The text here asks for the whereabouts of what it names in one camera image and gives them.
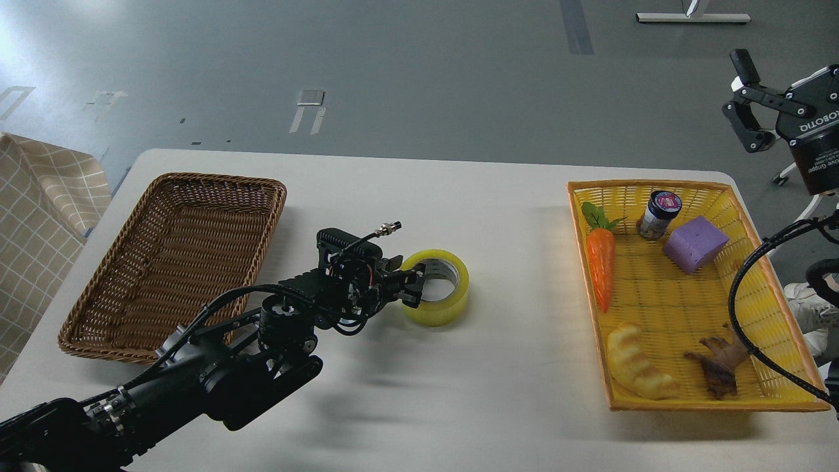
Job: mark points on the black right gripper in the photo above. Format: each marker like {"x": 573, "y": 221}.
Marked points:
{"x": 808, "y": 120}

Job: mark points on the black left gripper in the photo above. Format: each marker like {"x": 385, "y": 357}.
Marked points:
{"x": 354, "y": 292}

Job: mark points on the yellow tape roll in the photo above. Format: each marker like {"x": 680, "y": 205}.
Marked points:
{"x": 439, "y": 265}

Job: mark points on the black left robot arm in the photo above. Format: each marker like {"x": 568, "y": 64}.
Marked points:
{"x": 247, "y": 350}

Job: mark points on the small dark jar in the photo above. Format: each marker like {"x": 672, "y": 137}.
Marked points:
{"x": 661, "y": 209}

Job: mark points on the purple foam block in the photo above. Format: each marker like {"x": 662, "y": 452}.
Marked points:
{"x": 695, "y": 244}

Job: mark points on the white stand base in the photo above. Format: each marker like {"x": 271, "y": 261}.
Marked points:
{"x": 693, "y": 12}

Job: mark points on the yellow plastic basket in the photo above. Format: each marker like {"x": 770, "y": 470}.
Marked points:
{"x": 672, "y": 309}

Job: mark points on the orange toy carrot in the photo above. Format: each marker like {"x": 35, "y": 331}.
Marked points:
{"x": 600, "y": 250}

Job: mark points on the seated person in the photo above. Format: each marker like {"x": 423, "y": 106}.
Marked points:
{"x": 817, "y": 320}

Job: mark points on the brown wicker basket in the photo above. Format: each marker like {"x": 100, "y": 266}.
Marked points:
{"x": 190, "y": 237}

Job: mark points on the brown toy animal figure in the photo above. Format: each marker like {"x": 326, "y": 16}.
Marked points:
{"x": 720, "y": 363}

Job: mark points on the toy croissant bread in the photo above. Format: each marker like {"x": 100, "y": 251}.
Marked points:
{"x": 633, "y": 370}

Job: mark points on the beige checkered cloth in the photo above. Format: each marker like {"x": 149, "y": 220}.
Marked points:
{"x": 51, "y": 199}

